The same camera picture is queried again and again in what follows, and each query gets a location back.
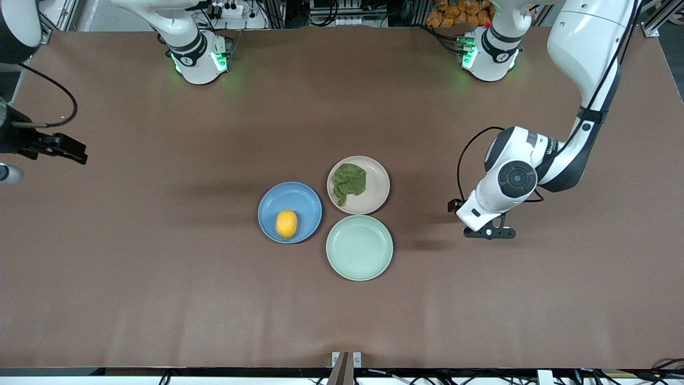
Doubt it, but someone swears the green lettuce leaf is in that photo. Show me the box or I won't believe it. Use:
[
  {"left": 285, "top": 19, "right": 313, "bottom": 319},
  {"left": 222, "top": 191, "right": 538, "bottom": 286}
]
[{"left": 332, "top": 163, "right": 368, "bottom": 207}]

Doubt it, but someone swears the yellow lemon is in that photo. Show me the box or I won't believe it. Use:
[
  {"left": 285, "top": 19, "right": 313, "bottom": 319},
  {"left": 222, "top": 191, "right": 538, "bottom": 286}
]
[{"left": 276, "top": 209, "right": 298, "bottom": 240}]

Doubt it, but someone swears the pink plate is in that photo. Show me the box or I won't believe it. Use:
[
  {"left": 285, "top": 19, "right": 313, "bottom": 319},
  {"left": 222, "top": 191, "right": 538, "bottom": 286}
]
[{"left": 327, "top": 156, "right": 391, "bottom": 215}]

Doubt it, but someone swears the pale green plate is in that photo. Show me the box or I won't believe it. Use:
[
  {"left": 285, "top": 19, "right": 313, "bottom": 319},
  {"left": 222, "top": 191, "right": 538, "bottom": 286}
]
[{"left": 325, "top": 214, "right": 394, "bottom": 282}]

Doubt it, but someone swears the blue plate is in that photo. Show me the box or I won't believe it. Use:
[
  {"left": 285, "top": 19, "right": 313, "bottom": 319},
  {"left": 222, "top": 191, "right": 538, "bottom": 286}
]
[{"left": 258, "top": 182, "right": 323, "bottom": 244}]

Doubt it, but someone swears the pile of orange fruit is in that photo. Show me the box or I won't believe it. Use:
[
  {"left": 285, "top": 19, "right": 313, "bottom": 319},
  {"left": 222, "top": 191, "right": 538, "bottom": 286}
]
[{"left": 426, "top": 0, "right": 493, "bottom": 28}]

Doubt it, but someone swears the white power strip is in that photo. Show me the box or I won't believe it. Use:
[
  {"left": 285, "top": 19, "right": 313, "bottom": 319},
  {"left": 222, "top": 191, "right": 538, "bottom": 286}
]
[
  {"left": 320, "top": 15, "right": 370, "bottom": 28},
  {"left": 205, "top": 2, "right": 245, "bottom": 18}
]

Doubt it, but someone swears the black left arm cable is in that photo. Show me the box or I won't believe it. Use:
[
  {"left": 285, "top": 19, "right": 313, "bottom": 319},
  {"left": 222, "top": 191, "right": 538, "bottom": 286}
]
[{"left": 457, "top": 0, "right": 642, "bottom": 203}]

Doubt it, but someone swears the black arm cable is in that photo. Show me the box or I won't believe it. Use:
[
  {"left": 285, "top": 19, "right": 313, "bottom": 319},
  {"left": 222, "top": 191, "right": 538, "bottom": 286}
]
[
  {"left": 457, "top": 0, "right": 642, "bottom": 203},
  {"left": 11, "top": 63, "right": 79, "bottom": 129}
]

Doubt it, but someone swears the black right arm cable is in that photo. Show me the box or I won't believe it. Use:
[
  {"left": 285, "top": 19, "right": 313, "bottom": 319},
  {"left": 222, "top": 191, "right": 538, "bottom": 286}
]
[{"left": 11, "top": 63, "right": 79, "bottom": 129}]

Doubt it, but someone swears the aluminium frame profile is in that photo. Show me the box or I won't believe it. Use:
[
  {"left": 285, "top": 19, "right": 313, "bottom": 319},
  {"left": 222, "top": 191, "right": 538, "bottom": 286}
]
[{"left": 37, "top": 0, "right": 81, "bottom": 44}]

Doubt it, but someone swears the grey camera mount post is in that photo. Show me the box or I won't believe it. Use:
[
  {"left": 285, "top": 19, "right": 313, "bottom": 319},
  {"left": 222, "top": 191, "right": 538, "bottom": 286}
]
[{"left": 327, "top": 351, "right": 351, "bottom": 385}]

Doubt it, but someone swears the black floor cable bundle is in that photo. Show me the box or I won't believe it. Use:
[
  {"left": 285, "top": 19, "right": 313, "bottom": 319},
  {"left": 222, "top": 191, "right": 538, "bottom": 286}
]
[{"left": 649, "top": 357, "right": 684, "bottom": 378}]

